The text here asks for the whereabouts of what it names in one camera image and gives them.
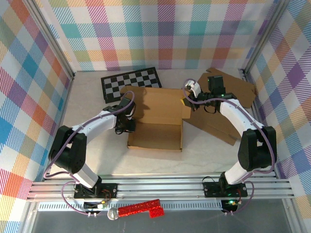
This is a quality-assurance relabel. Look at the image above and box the black and grey chessboard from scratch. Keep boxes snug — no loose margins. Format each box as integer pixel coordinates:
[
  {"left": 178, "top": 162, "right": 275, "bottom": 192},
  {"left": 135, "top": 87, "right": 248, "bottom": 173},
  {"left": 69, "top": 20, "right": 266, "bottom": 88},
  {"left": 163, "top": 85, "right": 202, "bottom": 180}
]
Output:
[{"left": 101, "top": 67, "right": 163, "bottom": 104}]

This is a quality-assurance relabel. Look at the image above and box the red glitter toy microphone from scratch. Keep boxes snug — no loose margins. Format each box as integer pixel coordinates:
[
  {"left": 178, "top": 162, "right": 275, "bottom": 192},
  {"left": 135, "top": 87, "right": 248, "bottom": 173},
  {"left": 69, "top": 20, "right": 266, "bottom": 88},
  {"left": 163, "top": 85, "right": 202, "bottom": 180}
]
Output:
[{"left": 107, "top": 198, "right": 161, "bottom": 221}]

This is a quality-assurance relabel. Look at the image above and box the red glitter block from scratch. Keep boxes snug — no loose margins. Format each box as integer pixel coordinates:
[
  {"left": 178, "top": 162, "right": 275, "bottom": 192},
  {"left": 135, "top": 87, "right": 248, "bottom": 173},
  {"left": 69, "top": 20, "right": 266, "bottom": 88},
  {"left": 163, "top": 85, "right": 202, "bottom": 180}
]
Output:
[{"left": 148, "top": 206, "right": 165, "bottom": 218}]

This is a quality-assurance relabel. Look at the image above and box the purple cable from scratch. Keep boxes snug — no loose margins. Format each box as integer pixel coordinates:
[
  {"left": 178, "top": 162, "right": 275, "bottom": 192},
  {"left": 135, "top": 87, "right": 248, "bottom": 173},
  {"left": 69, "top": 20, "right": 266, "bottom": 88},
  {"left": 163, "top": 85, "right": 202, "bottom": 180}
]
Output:
[
  {"left": 182, "top": 79, "right": 276, "bottom": 216},
  {"left": 43, "top": 91, "right": 136, "bottom": 216}
]

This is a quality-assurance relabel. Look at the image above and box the white slotted cable duct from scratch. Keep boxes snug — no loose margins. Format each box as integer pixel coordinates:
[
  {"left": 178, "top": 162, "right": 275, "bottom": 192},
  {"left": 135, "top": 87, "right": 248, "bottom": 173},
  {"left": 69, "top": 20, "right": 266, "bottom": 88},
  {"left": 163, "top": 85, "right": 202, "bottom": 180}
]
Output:
[{"left": 38, "top": 202, "right": 223, "bottom": 211}]

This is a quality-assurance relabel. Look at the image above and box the aluminium rail beam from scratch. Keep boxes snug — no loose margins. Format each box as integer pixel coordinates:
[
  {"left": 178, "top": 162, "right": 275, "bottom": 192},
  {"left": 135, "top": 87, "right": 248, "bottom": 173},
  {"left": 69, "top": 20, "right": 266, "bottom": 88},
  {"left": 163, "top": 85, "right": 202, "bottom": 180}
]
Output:
[{"left": 26, "top": 173, "right": 296, "bottom": 202}]

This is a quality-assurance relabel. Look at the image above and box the brown cardboard mailer box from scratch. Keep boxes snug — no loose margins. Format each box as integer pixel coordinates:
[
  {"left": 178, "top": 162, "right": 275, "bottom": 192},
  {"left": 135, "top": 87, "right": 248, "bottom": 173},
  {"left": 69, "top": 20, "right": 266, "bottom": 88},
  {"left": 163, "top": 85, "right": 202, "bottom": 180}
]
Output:
[
  {"left": 196, "top": 67, "right": 256, "bottom": 109},
  {"left": 120, "top": 86, "right": 193, "bottom": 153}
]

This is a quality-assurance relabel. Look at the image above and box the aluminium frame post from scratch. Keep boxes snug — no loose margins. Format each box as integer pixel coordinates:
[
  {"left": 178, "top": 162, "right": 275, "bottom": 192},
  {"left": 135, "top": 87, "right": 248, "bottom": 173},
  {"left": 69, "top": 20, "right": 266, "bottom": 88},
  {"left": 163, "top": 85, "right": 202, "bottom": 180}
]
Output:
[
  {"left": 24, "top": 0, "right": 76, "bottom": 81},
  {"left": 240, "top": 0, "right": 292, "bottom": 76}
]

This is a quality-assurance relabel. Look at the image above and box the small controller board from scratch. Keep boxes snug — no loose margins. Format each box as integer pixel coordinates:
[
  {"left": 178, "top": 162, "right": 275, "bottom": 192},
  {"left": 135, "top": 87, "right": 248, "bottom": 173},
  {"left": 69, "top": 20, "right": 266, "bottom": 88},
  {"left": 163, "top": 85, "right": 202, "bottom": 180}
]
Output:
[
  {"left": 221, "top": 199, "right": 238, "bottom": 213},
  {"left": 84, "top": 200, "right": 109, "bottom": 210}
]

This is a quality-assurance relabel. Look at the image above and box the aluminium side rail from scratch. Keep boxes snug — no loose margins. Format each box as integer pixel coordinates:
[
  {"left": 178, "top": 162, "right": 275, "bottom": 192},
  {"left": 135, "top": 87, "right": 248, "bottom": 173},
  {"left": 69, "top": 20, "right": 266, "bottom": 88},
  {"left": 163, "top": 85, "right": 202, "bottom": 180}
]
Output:
[
  {"left": 239, "top": 69, "right": 280, "bottom": 179},
  {"left": 43, "top": 72, "right": 76, "bottom": 182}
]

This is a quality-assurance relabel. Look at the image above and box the flat brown cardboard sheet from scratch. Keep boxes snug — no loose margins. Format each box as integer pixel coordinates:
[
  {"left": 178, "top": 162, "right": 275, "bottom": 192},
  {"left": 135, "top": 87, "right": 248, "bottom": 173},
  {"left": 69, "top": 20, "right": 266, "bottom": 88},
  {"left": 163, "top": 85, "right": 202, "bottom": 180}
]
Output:
[{"left": 182, "top": 106, "right": 243, "bottom": 147}]

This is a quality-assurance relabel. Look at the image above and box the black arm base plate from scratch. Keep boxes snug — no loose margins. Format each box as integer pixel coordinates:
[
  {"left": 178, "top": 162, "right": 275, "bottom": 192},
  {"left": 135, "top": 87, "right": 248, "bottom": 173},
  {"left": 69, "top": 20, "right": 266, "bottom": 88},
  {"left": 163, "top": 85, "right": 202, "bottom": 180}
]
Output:
[
  {"left": 73, "top": 183, "right": 118, "bottom": 200},
  {"left": 203, "top": 181, "right": 248, "bottom": 199}
]

